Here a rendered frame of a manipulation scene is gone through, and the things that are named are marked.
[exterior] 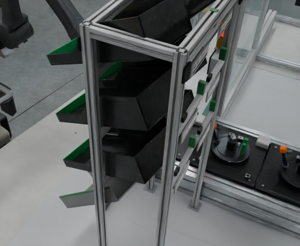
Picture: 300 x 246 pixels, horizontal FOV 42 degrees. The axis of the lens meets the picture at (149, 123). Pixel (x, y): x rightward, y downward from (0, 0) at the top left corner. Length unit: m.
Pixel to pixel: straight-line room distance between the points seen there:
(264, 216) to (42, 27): 3.26
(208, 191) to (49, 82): 2.26
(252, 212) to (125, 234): 0.42
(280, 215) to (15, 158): 0.97
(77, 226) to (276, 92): 1.13
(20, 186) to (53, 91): 1.88
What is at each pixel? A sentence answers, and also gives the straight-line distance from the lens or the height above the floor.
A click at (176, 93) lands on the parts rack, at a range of 0.65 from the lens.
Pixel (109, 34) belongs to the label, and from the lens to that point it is 0.65.
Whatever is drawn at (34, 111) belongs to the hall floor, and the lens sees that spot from 3.11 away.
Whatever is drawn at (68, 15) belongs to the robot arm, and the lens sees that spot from 1.26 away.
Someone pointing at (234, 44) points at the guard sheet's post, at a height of 1.29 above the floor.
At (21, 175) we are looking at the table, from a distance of 1.52.
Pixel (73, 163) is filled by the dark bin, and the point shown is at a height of 1.22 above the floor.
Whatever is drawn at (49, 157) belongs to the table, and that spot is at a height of 0.86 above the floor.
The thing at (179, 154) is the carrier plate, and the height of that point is 0.97.
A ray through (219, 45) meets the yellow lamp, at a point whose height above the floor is 1.28.
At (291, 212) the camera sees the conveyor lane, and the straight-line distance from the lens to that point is 1.35.
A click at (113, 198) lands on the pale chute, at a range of 0.99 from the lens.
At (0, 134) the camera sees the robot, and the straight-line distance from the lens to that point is 1.78.
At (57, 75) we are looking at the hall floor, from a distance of 3.45.
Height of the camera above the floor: 1.98
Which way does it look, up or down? 42 degrees down
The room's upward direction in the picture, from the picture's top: 3 degrees clockwise
